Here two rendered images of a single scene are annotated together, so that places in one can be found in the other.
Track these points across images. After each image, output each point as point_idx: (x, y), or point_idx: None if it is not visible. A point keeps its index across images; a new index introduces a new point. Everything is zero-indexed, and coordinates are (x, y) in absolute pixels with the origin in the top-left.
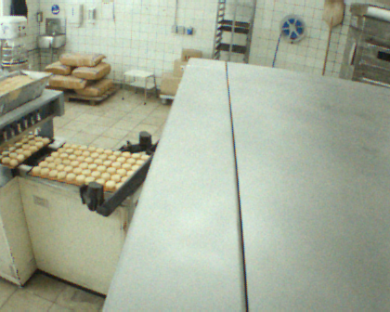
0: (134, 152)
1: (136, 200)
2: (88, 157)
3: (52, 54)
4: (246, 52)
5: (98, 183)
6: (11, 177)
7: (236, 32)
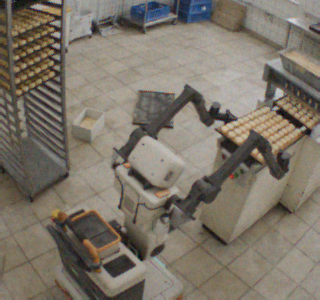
0: (278, 161)
1: (225, 154)
2: (273, 131)
3: None
4: None
5: (217, 106)
6: (272, 107)
7: None
